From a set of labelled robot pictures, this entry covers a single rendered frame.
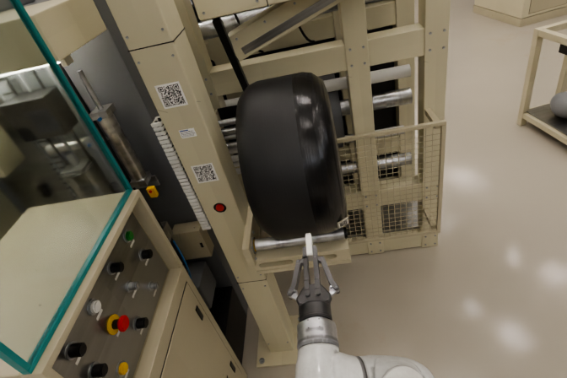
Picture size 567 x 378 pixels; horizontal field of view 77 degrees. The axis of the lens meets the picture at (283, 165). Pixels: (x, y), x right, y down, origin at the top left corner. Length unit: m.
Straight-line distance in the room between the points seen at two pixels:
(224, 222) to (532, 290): 1.68
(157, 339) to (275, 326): 0.78
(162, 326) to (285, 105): 0.80
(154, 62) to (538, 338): 2.04
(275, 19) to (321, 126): 0.53
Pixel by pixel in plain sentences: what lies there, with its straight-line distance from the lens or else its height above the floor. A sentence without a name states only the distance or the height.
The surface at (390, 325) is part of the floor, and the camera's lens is 2.15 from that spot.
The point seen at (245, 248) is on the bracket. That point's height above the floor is 0.95.
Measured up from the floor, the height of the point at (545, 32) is 0.80.
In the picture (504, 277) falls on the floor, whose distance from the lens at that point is 2.40.
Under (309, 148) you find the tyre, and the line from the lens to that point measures 0.98.
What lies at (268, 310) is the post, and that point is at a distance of 1.81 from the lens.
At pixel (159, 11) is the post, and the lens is 1.04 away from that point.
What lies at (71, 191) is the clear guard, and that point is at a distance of 1.02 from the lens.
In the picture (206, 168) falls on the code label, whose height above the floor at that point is 1.24.
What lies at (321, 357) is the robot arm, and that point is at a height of 1.15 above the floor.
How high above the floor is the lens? 1.88
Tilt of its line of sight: 35 degrees down
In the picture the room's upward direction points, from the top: 15 degrees counter-clockwise
